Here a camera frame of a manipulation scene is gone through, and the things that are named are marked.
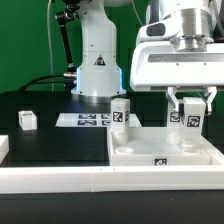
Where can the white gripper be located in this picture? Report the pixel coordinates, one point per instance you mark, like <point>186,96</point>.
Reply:
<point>156,66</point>

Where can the white square table top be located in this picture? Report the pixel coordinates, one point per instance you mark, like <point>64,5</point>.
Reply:
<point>154,146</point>

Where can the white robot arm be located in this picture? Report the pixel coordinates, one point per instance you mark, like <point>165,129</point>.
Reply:
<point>175,50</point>

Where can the white U-shaped fence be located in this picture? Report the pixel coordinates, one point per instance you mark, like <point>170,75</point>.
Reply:
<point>112,178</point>

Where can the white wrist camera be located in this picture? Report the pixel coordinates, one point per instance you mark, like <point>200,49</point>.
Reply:
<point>154,32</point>

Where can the white marker base plate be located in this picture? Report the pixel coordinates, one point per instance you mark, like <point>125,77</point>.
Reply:
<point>91,120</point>

